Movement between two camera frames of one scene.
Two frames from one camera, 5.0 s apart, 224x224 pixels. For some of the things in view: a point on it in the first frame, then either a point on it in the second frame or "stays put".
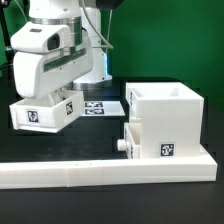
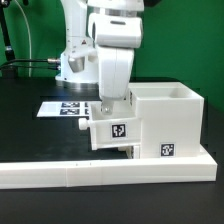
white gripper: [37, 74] -> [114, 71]
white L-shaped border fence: [191, 168] stays put
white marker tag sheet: [103, 108] -> [64, 109]
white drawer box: [39, 114] -> [121, 128]
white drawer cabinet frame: [167, 119] stays put
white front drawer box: [128, 146] stays put
